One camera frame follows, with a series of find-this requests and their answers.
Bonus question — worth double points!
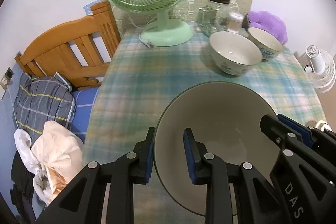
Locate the green floral bowl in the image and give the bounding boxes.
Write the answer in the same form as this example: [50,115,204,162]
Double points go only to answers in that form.
[209,31,263,76]
[154,81,279,215]
[247,27,284,61]

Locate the pale crumpled cloth pile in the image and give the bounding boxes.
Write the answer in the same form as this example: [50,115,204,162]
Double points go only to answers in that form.
[14,121,84,205]

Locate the white floor fan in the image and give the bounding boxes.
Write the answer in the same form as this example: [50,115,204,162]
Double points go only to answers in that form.
[301,45,335,94]

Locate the purple plush toy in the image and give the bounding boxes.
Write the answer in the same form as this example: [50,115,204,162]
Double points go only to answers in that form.
[247,11,288,45]

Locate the grey plaid pillow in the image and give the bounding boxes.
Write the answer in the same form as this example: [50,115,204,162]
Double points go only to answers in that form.
[14,73,76,143]

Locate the cotton swab container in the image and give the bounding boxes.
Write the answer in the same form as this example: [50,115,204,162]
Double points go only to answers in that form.
[227,11,244,34]

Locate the glass mason jar mug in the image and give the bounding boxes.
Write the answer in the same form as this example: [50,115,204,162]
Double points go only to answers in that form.
[198,0,230,37]

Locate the plaid tablecloth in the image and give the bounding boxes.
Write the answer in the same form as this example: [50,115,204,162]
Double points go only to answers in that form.
[81,21,328,224]

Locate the wooden bed headboard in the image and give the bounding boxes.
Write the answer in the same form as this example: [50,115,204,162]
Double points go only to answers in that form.
[15,1,121,90]

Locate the wall power socket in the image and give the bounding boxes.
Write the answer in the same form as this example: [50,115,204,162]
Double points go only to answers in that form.
[1,68,14,90]

